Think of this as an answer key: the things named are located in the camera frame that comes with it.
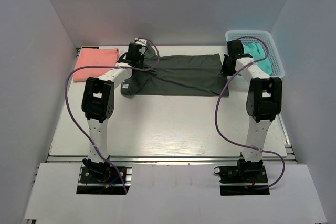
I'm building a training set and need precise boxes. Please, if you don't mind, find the aluminium rail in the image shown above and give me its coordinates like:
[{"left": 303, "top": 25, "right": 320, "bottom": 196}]
[{"left": 47, "top": 155, "right": 292, "bottom": 164}]

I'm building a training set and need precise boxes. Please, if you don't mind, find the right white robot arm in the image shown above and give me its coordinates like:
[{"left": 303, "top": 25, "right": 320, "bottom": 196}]
[{"left": 221, "top": 39, "right": 282, "bottom": 182}]

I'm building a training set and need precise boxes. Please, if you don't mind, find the teal t-shirt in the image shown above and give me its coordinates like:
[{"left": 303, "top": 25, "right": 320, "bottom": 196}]
[{"left": 243, "top": 42, "right": 272, "bottom": 75}]

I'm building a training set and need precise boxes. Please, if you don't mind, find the white plastic basket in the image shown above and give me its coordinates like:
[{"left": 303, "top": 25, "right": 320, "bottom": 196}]
[{"left": 225, "top": 30, "right": 285, "bottom": 78}]

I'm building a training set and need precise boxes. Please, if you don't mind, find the dark grey t-shirt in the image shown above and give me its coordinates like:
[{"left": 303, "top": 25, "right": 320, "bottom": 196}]
[{"left": 120, "top": 54, "right": 228, "bottom": 98}]

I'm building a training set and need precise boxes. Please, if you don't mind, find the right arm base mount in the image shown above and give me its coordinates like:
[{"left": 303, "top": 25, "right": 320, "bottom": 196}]
[{"left": 213, "top": 159, "right": 270, "bottom": 196}]

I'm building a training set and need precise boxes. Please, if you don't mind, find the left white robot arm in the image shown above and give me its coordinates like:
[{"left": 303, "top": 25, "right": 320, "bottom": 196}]
[{"left": 81, "top": 38, "right": 155, "bottom": 182}]

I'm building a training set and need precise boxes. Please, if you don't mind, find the folded pink t-shirt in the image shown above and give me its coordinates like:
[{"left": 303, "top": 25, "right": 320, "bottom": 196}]
[{"left": 73, "top": 48, "right": 120, "bottom": 82}]

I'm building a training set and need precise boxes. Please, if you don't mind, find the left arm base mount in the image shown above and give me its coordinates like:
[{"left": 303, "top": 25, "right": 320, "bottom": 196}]
[{"left": 76, "top": 158, "right": 131, "bottom": 195}]

